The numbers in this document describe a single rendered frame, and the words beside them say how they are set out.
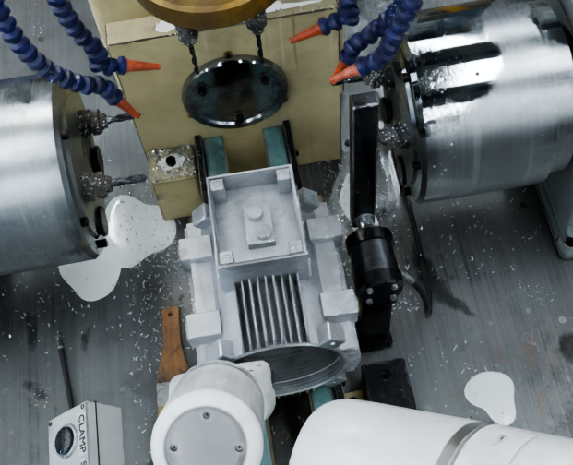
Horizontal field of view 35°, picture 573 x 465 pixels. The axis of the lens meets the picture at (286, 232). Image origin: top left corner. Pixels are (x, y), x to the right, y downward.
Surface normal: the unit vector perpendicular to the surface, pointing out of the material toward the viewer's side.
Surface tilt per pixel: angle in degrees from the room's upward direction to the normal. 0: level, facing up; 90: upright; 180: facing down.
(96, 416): 52
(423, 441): 40
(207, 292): 0
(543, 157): 77
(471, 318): 0
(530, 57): 17
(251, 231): 0
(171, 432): 26
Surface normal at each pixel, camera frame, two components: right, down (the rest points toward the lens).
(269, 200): -0.07, -0.49
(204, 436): 0.02, 0.00
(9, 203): 0.08, 0.35
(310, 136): 0.16, 0.86
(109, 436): 0.73, -0.44
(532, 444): -0.27, -0.93
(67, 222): 0.11, 0.58
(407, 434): -0.43, -0.81
